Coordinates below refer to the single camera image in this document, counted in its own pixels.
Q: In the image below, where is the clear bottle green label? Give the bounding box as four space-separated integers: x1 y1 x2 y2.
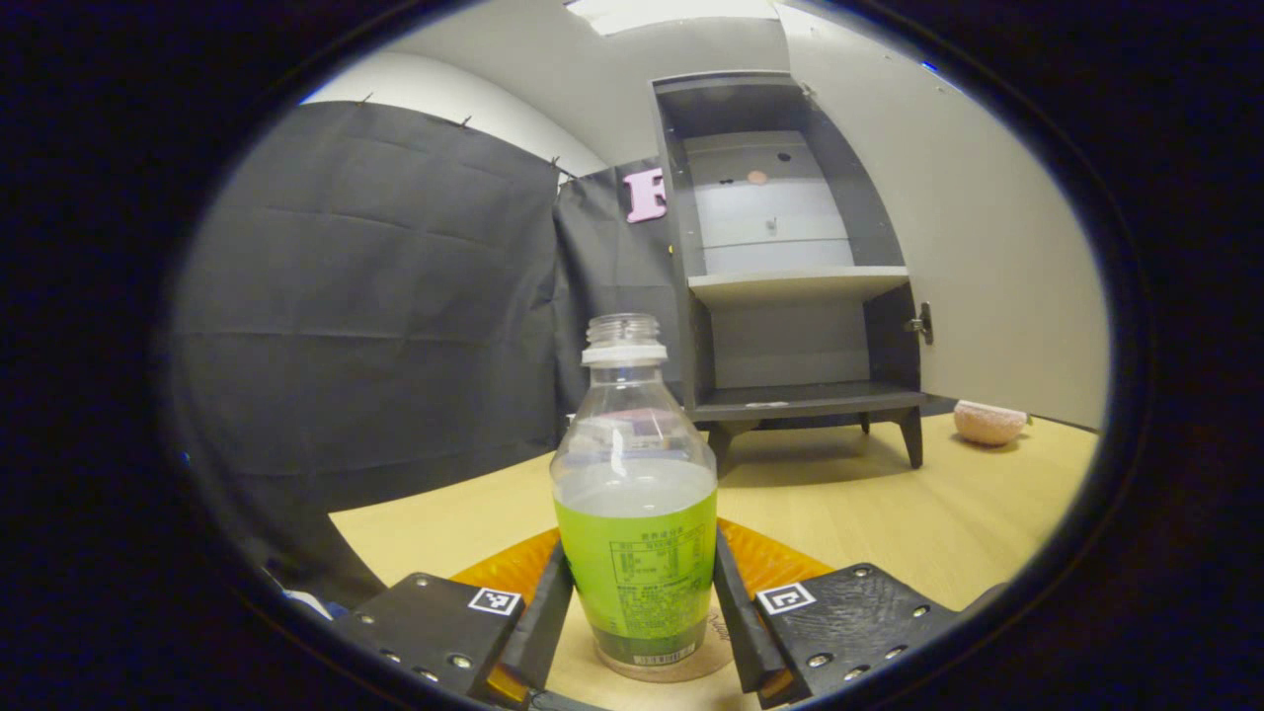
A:
549 313 720 683

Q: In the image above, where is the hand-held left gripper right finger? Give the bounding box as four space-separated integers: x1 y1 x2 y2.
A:
712 518 966 710

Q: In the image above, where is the black backdrop cloth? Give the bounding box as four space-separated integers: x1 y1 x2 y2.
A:
550 161 694 421
171 99 566 605

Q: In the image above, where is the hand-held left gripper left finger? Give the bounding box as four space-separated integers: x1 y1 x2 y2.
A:
329 528 577 708

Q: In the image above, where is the beige cabinet door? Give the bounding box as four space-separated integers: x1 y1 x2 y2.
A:
773 0 1114 433

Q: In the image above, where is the pink plush toy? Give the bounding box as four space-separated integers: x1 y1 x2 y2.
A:
952 399 1031 448

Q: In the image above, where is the grey cabinet shelf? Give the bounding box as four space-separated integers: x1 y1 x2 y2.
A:
687 266 910 306

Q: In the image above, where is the large ceiling light panel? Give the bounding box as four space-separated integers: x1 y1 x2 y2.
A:
566 0 783 38

